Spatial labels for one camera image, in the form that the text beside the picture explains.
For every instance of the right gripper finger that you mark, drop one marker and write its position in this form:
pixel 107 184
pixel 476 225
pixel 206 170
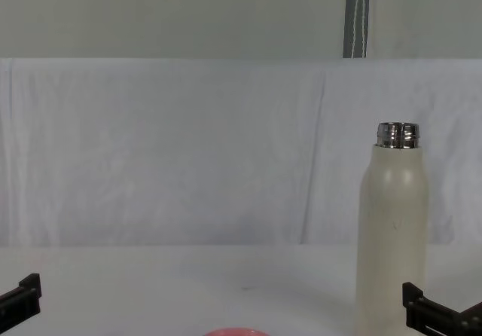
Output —
pixel 414 306

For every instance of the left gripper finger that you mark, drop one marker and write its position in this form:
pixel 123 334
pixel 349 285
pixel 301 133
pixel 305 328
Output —
pixel 29 291

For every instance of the cream vacuum bottle steel neck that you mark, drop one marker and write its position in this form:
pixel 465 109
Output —
pixel 391 219

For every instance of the white table cloth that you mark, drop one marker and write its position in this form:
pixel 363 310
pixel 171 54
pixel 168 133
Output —
pixel 188 287

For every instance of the pink plastic cup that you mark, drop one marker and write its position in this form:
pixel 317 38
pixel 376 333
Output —
pixel 235 332

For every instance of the white wrinkled curtain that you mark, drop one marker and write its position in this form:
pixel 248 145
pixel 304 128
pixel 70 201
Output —
pixel 188 151

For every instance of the grey striped post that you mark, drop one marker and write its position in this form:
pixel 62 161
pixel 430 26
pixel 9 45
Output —
pixel 356 16

